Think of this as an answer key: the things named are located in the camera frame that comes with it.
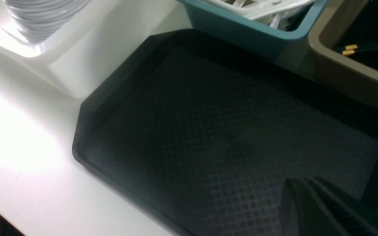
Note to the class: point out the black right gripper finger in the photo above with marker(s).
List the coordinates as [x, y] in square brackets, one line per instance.
[313, 206]

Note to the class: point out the black plastic serving tray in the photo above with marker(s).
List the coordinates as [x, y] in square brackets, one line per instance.
[202, 134]

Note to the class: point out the olive brown chopstick bin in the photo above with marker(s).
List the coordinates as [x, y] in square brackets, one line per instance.
[341, 73]

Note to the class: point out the teal plastic spoon bin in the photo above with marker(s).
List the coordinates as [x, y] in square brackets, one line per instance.
[253, 36]

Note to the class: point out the pile of black chopsticks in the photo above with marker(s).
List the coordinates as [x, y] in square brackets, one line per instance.
[360, 41]

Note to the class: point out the pile of white soup spoons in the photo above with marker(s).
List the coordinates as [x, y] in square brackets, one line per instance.
[270, 12]

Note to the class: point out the large white plastic tub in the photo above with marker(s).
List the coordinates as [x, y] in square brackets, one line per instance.
[87, 49]

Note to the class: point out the stack of white sauce dishes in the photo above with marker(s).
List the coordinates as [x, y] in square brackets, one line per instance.
[37, 20]

